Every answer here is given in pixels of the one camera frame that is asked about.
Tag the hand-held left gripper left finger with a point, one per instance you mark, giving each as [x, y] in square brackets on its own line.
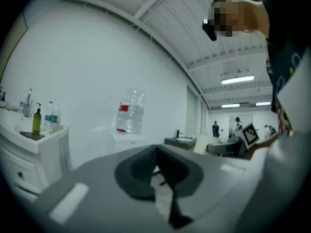
[97, 203]

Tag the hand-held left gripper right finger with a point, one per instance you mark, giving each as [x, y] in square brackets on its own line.
[209, 186]

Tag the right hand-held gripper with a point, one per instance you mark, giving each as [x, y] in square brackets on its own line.
[250, 135]

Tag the white water dispenser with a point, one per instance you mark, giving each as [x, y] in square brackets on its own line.
[126, 141]

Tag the person's right forearm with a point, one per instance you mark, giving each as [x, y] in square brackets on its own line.
[263, 145]

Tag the clear plastic water bottle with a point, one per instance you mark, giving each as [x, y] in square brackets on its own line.
[48, 119]
[55, 118]

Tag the large clear water jug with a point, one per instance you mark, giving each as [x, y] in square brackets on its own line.
[130, 110]

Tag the long ceiling light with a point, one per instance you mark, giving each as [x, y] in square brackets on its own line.
[230, 105]
[263, 103]
[237, 79]

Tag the dark wooden vanity cabinet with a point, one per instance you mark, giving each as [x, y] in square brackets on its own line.
[181, 143]

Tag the white sink basin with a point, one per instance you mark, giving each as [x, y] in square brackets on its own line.
[184, 138]

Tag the black faucet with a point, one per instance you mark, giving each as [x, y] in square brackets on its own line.
[178, 133]

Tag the white drawer cabinet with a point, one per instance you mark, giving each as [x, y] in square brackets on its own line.
[31, 159]

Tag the wooden box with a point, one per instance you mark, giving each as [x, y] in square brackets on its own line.
[56, 129]

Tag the person's black printed t-shirt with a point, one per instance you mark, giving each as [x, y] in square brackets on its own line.
[284, 57]

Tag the black phone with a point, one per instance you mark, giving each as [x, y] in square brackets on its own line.
[32, 135]

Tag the green pump soap bottle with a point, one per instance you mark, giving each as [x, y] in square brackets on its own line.
[37, 122]

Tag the pink round object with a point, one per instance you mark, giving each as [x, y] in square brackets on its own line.
[18, 128]

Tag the person's head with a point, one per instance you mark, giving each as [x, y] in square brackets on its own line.
[250, 16]

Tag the chrome faucet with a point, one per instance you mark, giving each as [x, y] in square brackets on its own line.
[28, 104]

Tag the black head-worn camera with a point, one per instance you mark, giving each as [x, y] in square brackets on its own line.
[209, 30]

